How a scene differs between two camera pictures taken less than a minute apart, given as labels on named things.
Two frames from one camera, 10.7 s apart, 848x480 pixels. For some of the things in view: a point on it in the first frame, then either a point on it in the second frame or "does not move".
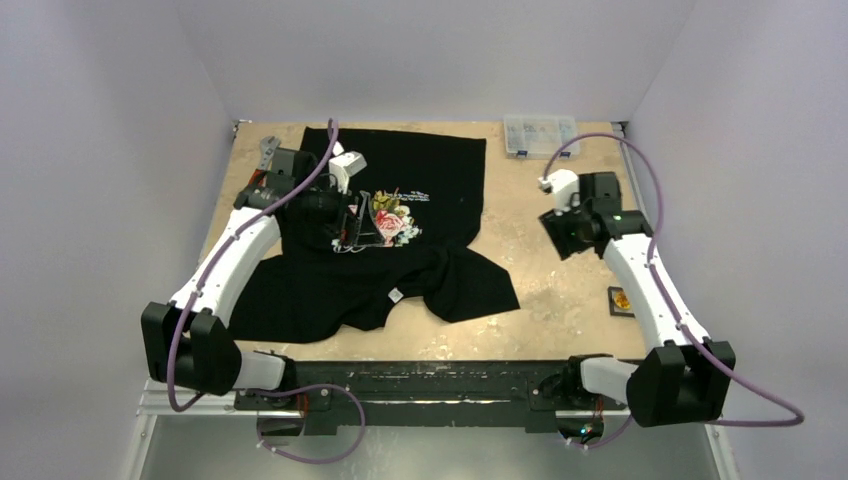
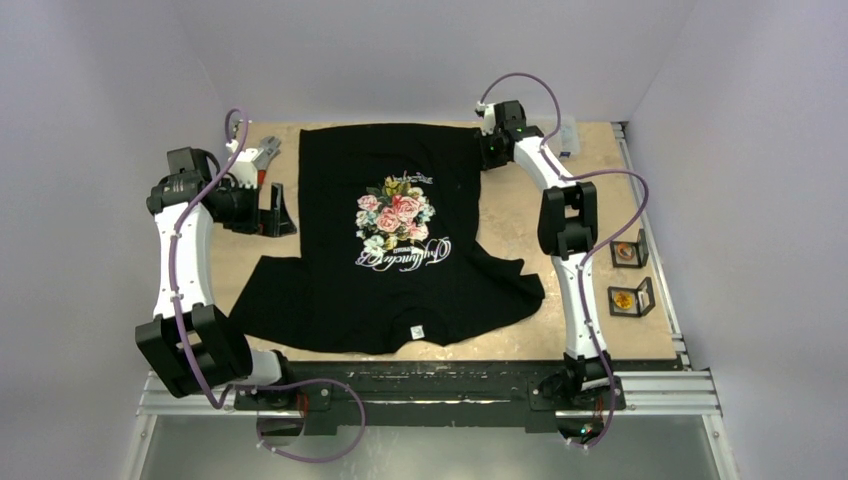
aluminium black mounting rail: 396,387 does not move
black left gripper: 344,225 -> 269,222
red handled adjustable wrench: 267,149 does not move
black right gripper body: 559,232 -> 488,152
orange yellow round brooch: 621,300 does not move
